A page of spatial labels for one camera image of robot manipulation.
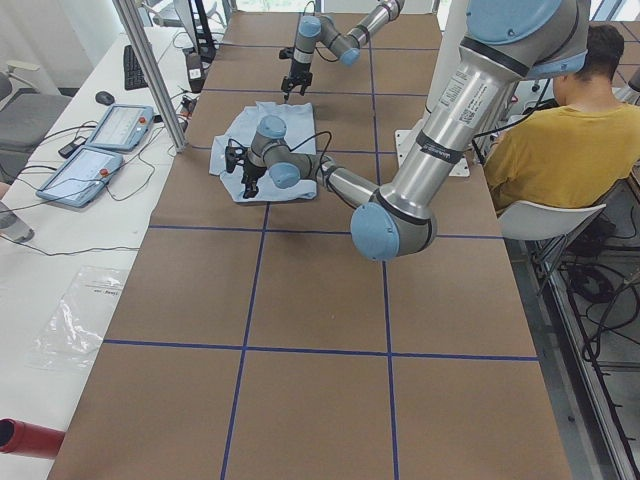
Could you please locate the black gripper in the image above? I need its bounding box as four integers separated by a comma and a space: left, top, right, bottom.
242, 156, 265, 199
281, 62, 313, 100

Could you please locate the light blue button-up shirt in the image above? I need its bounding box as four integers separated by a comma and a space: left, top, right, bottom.
209, 102, 318, 203

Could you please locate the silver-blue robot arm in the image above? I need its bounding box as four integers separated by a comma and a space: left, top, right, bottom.
279, 0, 405, 102
225, 1, 590, 261

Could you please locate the far blue teach pendant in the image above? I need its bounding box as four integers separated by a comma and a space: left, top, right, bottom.
86, 104, 154, 152

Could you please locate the blue teach pendant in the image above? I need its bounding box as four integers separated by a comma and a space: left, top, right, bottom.
36, 146, 124, 208
86, 104, 154, 152

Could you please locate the black keyboard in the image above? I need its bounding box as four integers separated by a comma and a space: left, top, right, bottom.
123, 45, 148, 91

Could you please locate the black computer mouse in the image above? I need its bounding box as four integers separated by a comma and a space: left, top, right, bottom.
95, 91, 115, 106

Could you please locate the near blue teach pendant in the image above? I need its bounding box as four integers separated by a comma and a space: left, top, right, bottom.
36, 146, 124, 208

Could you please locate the black smartphone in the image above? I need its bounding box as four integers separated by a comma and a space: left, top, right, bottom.
58, 141, 84, 159

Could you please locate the grey office chair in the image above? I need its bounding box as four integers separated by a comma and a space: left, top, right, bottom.
1, 60, 72, 183

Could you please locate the clear plastic bag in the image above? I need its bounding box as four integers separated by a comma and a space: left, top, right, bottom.
26, 266, 129, 372

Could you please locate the white stool seat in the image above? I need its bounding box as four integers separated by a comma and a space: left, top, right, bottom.
498, 200, 606, 241

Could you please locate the person in yellow shirt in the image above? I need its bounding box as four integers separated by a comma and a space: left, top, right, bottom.
483, 23, 640, 211

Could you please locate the red cylinder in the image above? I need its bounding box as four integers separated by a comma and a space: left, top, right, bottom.
1, 418, 65, 459

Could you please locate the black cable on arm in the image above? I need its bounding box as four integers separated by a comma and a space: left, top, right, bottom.
289, 130, 334, 169

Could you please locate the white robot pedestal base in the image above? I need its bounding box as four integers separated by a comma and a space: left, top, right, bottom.
395, 0, 468, 166

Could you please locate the aluminium frame post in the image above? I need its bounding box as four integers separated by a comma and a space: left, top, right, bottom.
112, 0, 187, 153

